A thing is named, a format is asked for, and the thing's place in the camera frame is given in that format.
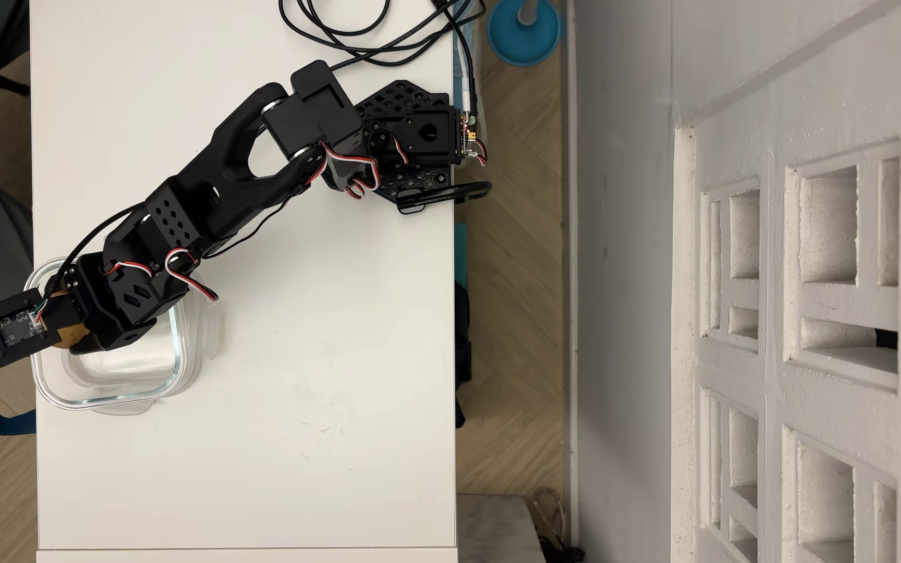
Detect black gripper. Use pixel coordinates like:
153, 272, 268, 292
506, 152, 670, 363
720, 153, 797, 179
66, 252, 140, 354

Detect brown potato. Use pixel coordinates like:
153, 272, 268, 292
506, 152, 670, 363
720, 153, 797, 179
47, 288, 92, 350

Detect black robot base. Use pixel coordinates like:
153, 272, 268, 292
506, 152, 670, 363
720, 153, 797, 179
321, 78, 468, 209

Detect square glass container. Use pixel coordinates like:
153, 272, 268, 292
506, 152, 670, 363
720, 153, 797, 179
24, 256, 206, 412

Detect black object beside table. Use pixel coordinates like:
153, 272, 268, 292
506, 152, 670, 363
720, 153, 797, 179
454, 281, 474, 430

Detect black table clamp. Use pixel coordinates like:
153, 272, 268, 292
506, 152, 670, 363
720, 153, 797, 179
396, 180, 493, 215

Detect small controller circuit board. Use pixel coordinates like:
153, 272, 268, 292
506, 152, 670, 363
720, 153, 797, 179
458, 109, 491, 167

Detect grey marble side table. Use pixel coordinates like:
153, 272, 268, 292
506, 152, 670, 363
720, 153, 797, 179
457, 494, 547, 563

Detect blue round stand base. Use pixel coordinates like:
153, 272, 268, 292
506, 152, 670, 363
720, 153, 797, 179
486, 0, 562, 67

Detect white lattice block panel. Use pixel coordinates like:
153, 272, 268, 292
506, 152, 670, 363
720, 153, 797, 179
673, 125, 901, 563

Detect thin black camera cable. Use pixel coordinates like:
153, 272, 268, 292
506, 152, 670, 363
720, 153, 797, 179
42, 191, 299, 314

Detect black square wrist camera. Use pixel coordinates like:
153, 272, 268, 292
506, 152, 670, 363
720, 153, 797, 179
0, 287, 53, 369

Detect red white servo wires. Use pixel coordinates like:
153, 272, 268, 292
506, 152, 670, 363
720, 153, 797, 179
102, 136, 412, 303

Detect black looped cable bundle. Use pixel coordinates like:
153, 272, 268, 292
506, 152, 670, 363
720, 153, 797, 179
277, 0, 491, 70

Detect white plug cable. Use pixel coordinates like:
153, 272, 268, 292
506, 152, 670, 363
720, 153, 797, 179
460, 31, 483, 118

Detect brown coiled cord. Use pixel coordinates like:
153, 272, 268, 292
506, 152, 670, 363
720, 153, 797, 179
527, 488, 586, 563

